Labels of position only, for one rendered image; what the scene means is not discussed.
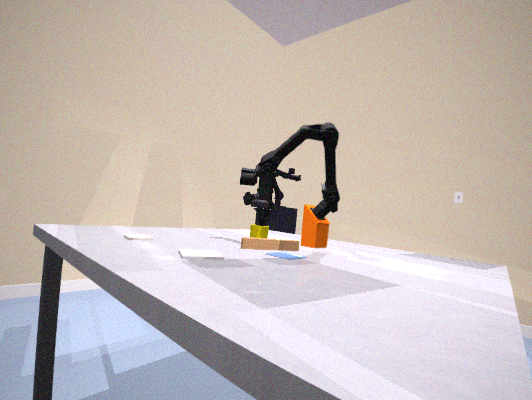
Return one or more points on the yellow cup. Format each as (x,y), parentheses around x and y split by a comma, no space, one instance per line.
(257,231)

